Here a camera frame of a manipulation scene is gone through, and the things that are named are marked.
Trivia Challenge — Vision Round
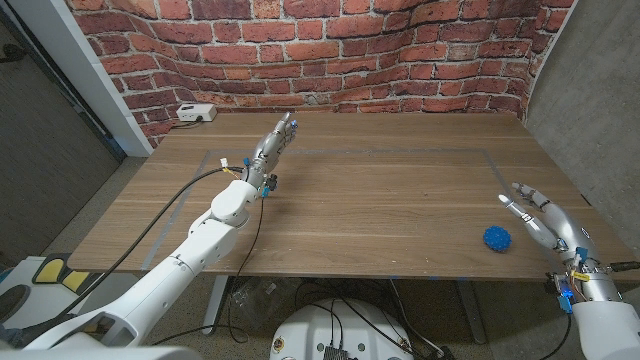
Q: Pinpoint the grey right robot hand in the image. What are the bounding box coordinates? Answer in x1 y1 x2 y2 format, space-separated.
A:
498 182 601 264

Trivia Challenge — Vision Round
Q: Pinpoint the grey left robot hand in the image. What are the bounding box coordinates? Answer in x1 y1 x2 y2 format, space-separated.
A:
241 111 300 190

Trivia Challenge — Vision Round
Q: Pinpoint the blue spiky stress ball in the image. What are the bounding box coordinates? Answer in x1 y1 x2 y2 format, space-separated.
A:
482 225 513 253

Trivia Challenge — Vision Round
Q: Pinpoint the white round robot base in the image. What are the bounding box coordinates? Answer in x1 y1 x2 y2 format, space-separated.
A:
269 298 415 360

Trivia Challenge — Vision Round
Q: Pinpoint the white power box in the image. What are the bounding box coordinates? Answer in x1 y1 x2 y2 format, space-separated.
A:
175 103 218 123

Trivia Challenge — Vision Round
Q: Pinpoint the red brick print backdrop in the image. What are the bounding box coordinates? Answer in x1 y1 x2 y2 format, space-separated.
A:
64 0 576 149

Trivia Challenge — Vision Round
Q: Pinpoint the grey table leg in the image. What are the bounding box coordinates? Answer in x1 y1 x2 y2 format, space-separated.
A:
454 279 487 345
202 274 231 336

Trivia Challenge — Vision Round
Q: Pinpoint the clear plastic bag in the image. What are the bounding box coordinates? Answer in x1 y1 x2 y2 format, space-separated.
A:
229 277 296 329

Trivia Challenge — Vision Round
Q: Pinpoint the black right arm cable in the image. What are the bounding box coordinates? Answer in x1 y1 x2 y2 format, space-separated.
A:
607 260 640 274

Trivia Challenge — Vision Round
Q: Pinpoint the thin black hanging cable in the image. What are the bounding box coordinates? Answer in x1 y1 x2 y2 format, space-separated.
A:
152 197 265 346

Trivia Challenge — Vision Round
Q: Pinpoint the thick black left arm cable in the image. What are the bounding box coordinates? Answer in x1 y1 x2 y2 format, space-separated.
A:
49 167 246 321

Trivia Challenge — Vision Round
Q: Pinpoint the grey floor cable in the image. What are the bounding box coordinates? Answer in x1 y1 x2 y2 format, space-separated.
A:
388 278 444 354

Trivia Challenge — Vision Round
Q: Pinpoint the white wall pillar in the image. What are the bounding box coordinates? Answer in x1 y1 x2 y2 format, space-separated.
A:
7 0 155 159

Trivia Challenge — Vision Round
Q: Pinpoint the black door handle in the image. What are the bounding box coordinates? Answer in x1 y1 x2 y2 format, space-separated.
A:
0 43 29 64

